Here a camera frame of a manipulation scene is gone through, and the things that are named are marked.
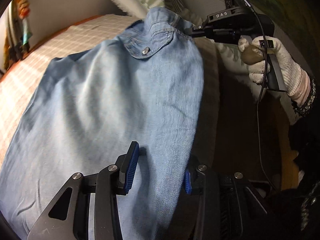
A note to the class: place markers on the person's dark clothing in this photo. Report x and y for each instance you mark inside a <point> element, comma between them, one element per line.
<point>300,217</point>

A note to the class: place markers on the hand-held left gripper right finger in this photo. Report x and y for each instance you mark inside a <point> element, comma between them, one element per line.
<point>187,183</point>

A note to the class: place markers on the person's right hand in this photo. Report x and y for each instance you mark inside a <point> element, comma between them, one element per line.
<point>287,62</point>

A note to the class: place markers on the light blue denim pants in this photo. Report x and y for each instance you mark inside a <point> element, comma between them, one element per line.
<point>112,92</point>

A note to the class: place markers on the green yellow patterned cloth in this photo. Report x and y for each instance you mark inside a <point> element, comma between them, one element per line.
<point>287,0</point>

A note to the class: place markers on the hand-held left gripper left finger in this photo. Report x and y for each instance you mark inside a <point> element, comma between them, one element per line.
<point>131,165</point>

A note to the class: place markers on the orange mattress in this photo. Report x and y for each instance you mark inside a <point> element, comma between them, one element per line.
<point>32,48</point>

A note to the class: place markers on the light blue hanging cloth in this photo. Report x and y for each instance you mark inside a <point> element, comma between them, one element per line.
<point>26,35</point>

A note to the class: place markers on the orange hanging cloth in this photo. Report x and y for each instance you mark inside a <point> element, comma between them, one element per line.
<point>23,3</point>

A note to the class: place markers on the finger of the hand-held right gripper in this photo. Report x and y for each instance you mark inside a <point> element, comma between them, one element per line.
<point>198,31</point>

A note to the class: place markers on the white beige checked blanket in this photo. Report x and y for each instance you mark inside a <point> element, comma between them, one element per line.
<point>37,62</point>

